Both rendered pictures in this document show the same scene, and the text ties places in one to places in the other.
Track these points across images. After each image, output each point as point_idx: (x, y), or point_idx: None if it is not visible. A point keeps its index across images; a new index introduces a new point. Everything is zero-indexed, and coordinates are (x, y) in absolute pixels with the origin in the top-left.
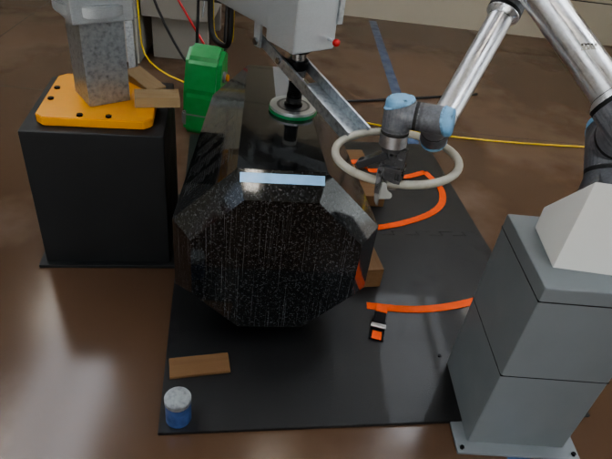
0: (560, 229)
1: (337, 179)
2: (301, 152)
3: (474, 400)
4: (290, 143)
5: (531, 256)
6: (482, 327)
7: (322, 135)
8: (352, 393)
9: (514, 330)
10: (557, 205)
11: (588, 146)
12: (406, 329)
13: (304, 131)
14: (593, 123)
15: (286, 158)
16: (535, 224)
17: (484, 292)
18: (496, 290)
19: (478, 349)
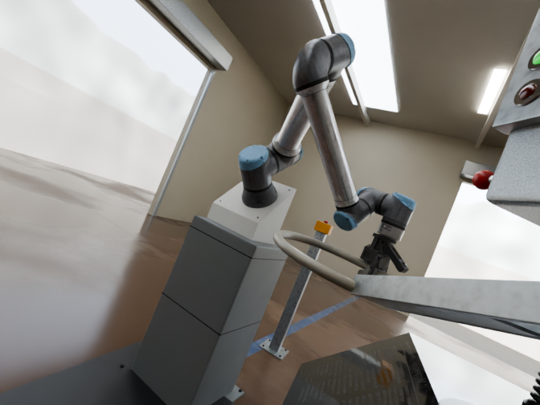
0: (276, 224)
1: (386, 341)
2: (453, 366)
3: (236, 367)
4: (480, 389)
5: (278, 248)
6: (238, 330)
7: (396, 402)
8: None
9: (270, 291)
10: (272, 214)
11: (269, 173)
12: None
13: (457, 393)
14: (267, 158)
15: (478, 374)
16: (247, 239)
17: (236, 313)
18: (251, 295)
19: (236, 344)
